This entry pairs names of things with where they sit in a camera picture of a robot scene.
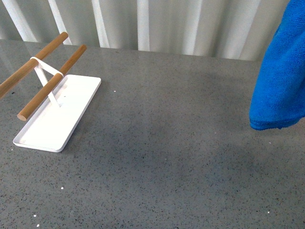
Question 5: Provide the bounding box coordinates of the blue microfiber cloth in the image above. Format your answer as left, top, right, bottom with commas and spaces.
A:
249, 0, 305, 130

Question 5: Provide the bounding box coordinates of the white metal towel rack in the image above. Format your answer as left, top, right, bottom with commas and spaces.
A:
12, 56, 102, 153

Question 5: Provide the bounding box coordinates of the white pleated curtain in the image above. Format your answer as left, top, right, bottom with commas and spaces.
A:
0, 0, 287, 61

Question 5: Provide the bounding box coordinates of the near wooden rack rod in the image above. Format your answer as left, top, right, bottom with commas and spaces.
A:
17, 44, 87, 121

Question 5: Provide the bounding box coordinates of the wooden rack rod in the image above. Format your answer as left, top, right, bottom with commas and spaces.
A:
0, 32, 68, 99
17, 44, 87, 121

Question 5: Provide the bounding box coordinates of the far wooden rack rod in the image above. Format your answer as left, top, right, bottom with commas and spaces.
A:
0, 32, 68, 99

